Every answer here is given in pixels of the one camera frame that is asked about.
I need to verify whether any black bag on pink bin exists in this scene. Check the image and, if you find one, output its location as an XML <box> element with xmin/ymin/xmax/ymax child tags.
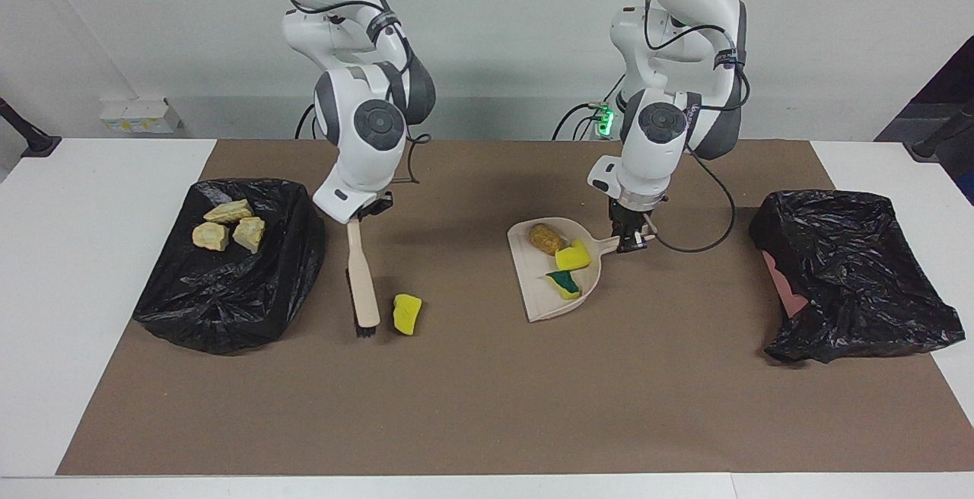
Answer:
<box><xmin>748</xmin><ymin>189</ymin><xmax>966</xmax><ymax>365</ymax></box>

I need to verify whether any black left base cable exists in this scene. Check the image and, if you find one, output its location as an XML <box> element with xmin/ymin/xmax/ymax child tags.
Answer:
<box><xmin>552</xmin><ymin>101</ymin><xmax>610</xmax><ymax>141</ymax></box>

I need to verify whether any beige hand brush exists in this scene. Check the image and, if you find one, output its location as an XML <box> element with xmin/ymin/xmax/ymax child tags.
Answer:
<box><xmin>346</xmin><ymin>218</ymin><xmax>380</xmax><ymax>338</ymax></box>

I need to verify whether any white wall outlet box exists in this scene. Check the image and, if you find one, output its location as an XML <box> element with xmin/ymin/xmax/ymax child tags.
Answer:
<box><xmin>100</xmin><ymin>97</ymin><xmax>183</xmax><ymax>135</ymax></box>

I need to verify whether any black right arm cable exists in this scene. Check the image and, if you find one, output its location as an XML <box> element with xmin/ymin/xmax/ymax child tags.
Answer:
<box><xmin>293</xmin><ymin>0</ymin><xmax>432</xmax><ymax>184</ymax></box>

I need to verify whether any pale bread chunk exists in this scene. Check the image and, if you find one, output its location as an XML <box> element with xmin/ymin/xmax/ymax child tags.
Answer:
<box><xmin>192</xmin><ymin>222</ymin><xmax>230</xmax><ymax>252</ymax></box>

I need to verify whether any green and yellow sponge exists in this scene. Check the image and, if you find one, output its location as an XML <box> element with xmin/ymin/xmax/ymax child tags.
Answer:
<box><xmin>545</xmin><ymin>269</ymin><xmax>583</xmax><ymax>300</ymax></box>

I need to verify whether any pink bin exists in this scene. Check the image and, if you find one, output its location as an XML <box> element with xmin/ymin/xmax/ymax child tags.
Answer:
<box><xmin>762</xmin><ymin>249</ymin><xmax>807</xmax><ymax>319</ymax></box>

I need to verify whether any brown potato-shaped lump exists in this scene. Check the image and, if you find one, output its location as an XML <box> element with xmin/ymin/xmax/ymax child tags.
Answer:
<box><xmin>528</xmin><ymin>223</ymin><xmax>568</xmax><ymax>256</ymax></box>

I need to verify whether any black stand pole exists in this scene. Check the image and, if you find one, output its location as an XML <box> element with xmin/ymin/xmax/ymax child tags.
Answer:
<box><xmin>0</xmin><ymin>96</ymin><xmax>62</xmax><ymax>159</ymax></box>
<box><xmin>904</xmin><ymin>100</ymin><xmax>974</xmax><ymax>163</ymax></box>

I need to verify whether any yellow sponge piece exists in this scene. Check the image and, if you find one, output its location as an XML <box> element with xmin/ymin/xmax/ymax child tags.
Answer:
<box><xmin>392</xmin><ymin>294</ymin><xmax>423</xmax><ymax>336</ymax></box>
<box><xmin>554</xmin><ymin>238</ymin><xmax>592</xmax><ymax>272</ymax></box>

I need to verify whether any beige plastic dustpan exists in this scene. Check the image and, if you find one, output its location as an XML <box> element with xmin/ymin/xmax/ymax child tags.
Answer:
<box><xmin>508</xmin><ymin>217</ymin><xmax>621</xmax><ymax>323</ymax></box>

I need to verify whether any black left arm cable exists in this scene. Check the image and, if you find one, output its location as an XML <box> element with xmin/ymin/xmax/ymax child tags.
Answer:
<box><xmin>643</xmin><ymin>0</ymin><xmax>737</xmax><ymax>254</ymax></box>

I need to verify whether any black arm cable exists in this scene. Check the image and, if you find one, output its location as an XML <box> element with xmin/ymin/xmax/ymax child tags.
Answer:
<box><xmin>643</xmin><ymin>0</ymin><xmax>737</xmax><ymax>254</ymax></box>
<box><xmin>293</xmin><ymin>0</ymin><xmax>432</xmax><ymax>184</ymax></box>

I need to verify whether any crumpled black trash bag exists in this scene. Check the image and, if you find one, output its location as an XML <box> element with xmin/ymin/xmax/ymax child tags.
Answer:
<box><xmin>132</xmin><ymin>176</ymin><xmax>326</xmax><ymax>356</ymax></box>

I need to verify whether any large brown table mat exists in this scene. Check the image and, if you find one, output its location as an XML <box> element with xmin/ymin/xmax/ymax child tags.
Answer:
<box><xmin>56</xmin><ymin>139</ymin><xmax>974</xmax><ymax>477</ymax></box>

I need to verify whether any orange striped croissant piece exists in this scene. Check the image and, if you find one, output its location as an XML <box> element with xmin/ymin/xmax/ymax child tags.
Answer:
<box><xmin>233</xmin><ymin>216</ymin><xmax>267</xmax><ymax>255</ymax></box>
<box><xmin>203</xmin><ymin>199</ymin><xmax>256</xmax><ymax>224</ymax></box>

